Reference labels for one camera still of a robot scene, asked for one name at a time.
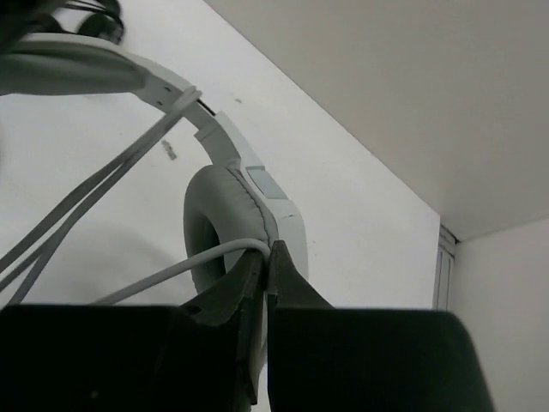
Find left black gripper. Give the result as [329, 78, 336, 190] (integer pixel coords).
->
[0, 0, 125, 55]

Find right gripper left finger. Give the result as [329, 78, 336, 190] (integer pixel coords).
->
[181, 250, 264, 406]

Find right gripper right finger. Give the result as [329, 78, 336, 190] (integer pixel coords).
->
[267, 240, 333, 309]

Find white grey headphones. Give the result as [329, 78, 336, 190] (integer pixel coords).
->
[1, 33, 308, 305]

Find aluminium rail right side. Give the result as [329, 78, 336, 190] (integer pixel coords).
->
[432, 226, 458, 311]

